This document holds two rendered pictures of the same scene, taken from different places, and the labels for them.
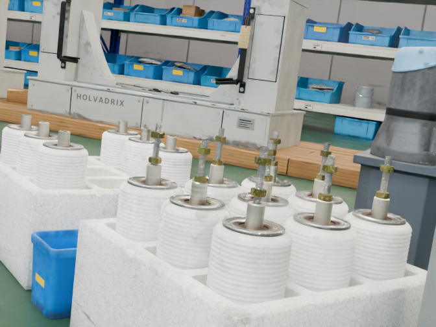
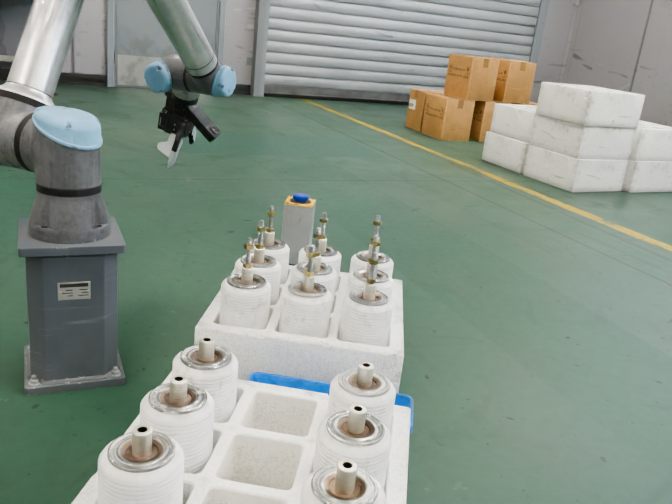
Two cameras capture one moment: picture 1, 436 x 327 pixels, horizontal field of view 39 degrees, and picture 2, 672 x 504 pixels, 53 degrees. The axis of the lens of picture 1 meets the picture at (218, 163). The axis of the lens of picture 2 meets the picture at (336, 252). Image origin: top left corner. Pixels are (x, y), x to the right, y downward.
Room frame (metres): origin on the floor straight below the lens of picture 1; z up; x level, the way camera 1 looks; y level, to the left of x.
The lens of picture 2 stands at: (1.84, 0.81, 0.74)
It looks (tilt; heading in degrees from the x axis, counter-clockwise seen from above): 19 degrees down; 221
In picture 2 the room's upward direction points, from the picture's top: 7 degrees clockwise
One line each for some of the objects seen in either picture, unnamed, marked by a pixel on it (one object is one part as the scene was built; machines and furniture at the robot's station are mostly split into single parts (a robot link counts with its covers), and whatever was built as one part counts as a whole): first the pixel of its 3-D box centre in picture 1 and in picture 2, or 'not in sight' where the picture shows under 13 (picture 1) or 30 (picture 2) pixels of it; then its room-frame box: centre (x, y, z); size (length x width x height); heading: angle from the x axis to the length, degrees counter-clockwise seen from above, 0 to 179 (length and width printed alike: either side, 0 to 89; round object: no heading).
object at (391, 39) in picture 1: (375, 36); not in sight; (5.56, -1.25, 0.90); 0.50 x 0.38 x 0.21; 155
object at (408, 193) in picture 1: (395, 229); (72, 301); (1.25, -0.38, 0.15); 0.19 x 0.19 x 0.30; 67
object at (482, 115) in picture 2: not in sight; (483, 119); (-2.80, -1.85, 0.15); 0.30 x 0.24 x 0.30; 67
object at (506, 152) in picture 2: not in sight; (527, 152); (-2.10, -1.10, 0.09); 0.39 x 0.39 x 0.18; 67
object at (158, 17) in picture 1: (156, 15); not in sight; (6.44, 0.82, 0.90); 0.50 x 0.38 x 0.21; 157
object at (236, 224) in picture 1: (253, 227); (372, 257); (0.71, -0.05, 0.25); 0.08 x 0.08 x 0.01
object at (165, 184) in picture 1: (152, 183); (368, 297); (0.90, 0.09, 0.25); 0.08 x 0.08 x 0.01
